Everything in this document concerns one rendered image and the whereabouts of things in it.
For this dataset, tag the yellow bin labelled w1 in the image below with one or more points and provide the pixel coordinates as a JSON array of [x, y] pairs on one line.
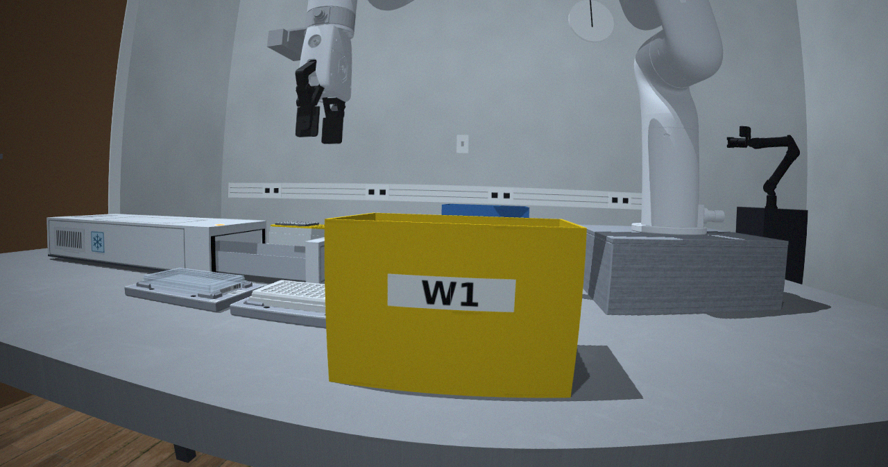
[[457, 305]]

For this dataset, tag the blue open-top bin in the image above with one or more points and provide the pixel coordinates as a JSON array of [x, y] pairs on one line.
[[485, 210]]

